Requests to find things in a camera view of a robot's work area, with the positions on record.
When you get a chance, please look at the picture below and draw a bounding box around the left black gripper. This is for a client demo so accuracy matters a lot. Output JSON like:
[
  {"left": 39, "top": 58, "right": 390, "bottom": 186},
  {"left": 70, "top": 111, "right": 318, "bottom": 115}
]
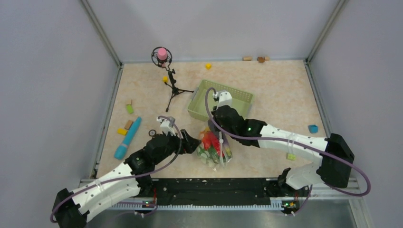
[{"left": 154, "top": 129, "right": 201, "bottom": 164}]

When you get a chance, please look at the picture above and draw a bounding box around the purple toy eggplant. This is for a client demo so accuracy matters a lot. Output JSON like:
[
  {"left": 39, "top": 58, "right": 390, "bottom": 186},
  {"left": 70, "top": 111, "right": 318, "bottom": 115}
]
[{"left": 222, "top": 135, "right": 232, "bottom": 160}]

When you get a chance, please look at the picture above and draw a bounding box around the clear zip top bag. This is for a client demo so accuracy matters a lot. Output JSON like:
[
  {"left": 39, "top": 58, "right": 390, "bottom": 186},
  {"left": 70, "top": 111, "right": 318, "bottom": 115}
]
[{"left": 196, "top": 127, "right": 233, "bottom": 171}]

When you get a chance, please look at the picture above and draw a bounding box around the green toy cabbage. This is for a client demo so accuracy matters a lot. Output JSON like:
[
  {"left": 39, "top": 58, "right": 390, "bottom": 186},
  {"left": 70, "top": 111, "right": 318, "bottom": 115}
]
[{"left": 196, "top": 147, "right": 220, "bottom": 167}]

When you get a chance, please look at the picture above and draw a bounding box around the red toy chili pepper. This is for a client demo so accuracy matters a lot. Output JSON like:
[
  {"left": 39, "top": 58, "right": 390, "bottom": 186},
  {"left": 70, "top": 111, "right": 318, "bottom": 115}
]
[{"left": 201, "top": 131, "right": 223, "bottom": 157}]

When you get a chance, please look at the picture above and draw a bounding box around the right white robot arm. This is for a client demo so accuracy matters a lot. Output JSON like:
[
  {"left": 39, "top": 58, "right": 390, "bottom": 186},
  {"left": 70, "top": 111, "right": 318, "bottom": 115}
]
[{"left": 211, "top": 105, "right": 355, "bottom": 196}]

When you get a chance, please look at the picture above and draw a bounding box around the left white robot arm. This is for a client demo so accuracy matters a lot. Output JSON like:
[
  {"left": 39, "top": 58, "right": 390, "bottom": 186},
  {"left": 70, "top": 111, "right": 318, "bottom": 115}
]
[{"left": 50, "top": 129, "right": 201, "bottom": 228}]

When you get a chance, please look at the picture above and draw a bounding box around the poker chip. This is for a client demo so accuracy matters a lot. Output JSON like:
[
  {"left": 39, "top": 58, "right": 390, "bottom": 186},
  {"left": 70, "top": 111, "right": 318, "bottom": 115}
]
[{"left": 148, "top": 129, "right": 156, "bottom": 137}]

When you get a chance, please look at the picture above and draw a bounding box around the light green plastic basket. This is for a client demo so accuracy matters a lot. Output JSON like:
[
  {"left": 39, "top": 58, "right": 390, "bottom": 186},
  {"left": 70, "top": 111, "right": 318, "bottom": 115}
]
[{"left": 188, "top": 79, "right": 254, "bottom": 121}]

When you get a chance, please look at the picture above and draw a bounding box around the brown wooden block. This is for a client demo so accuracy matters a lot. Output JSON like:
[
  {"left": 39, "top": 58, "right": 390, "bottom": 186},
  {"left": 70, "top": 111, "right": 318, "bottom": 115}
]
[{"left": 124, "top": 120, "right": 134, "bottom": 130}]

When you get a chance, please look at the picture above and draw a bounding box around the blue cylinder toy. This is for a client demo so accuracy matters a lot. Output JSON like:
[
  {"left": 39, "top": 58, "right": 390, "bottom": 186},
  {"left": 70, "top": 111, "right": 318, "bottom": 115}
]
[{"left": 114, "top": 117, "right": 142, "bottom": 160}]

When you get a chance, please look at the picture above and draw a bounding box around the yellow wooden block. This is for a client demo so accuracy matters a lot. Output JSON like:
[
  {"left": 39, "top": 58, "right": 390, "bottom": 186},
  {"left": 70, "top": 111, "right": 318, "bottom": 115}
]
[{"left": 117, "top": 128, "right": 128, "bottom": 135}]

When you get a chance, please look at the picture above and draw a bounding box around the green wooden block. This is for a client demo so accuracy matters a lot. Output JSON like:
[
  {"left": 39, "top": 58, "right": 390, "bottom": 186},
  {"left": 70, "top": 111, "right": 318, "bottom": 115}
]
[{"left": 126, "top": 104, "right": 134, "bottom": 114}]

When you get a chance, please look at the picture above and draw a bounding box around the small tan wooden block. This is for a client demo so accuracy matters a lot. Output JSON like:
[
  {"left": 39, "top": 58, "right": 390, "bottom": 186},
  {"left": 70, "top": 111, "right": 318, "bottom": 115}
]
[{"left": 125, "top": 99, "right": 133, "bottom": 105}]

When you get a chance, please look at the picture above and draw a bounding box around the brown cork piece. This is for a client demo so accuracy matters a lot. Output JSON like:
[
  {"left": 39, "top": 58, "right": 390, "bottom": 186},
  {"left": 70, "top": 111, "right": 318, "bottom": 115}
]
[{"left": 257, "top": 57, "right": 266, "bottom": 63}]

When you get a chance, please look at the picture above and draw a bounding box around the small light green block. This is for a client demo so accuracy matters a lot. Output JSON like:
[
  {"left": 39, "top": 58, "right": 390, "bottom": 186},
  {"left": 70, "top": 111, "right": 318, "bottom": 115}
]
[{"left": 286, "top": 153, "right": 296, "bottom": 161}]

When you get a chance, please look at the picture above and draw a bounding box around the blue toy block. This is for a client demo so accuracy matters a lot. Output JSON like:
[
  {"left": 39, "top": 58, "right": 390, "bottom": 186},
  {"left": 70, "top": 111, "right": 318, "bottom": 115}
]
[{"left": 308, "top": 124, "right": 319, "bottom": 134}]

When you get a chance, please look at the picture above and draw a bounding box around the pink microphone on tripod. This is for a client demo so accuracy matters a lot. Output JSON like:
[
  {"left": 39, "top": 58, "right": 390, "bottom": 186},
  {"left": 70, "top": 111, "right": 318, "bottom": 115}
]
[{"left": 151, "top": 47, "right": 194, "bottom": 112}]

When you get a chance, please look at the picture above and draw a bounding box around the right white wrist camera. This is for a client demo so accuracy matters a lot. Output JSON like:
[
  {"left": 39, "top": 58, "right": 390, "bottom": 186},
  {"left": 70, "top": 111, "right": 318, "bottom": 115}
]
[{"left": 213, "top": 90, "right": 232, "bottom": 108}]

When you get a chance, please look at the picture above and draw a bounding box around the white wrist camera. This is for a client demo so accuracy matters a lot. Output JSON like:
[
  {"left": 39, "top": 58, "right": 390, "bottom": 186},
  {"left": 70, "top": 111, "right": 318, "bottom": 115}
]
[
  {"left": 156, "top": 116, "right": 176, "bottom": 136},
  {"left": 213, "top": 90, "right": 232, "bottom": 108}
]

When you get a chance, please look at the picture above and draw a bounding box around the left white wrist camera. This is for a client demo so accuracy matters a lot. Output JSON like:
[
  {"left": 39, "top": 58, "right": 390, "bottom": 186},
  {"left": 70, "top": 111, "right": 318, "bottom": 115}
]
[{"left": 156, "top": 116, "right": 176, "bottom": 136}]

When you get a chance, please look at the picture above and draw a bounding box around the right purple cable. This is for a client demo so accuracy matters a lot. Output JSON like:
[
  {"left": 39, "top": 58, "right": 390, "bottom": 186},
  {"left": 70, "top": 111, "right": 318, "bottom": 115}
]
[{"left": 204, "top": 87, "right": 372, "bottom": 197}]

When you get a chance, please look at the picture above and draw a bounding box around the purple cable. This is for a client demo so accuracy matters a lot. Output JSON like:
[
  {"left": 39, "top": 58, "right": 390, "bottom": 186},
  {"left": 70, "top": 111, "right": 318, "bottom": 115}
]
[
  {"left": 50, "top": 115, "right": 183, "bottom": 223},
  {"left": 204, "top": 87, "right": 372, "bottom": 197}
]

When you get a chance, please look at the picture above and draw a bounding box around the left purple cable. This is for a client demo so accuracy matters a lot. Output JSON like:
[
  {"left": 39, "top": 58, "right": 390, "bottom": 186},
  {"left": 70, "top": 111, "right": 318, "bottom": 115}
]
[{"left": 50, "top": 115, "right": 183, "bottom": 223}]

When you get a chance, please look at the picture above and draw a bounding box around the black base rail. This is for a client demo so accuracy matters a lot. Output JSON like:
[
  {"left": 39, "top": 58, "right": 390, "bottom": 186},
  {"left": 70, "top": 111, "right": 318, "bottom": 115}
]
[{"left": 139, "top": 178, "right": 307, "bottom": 206}]

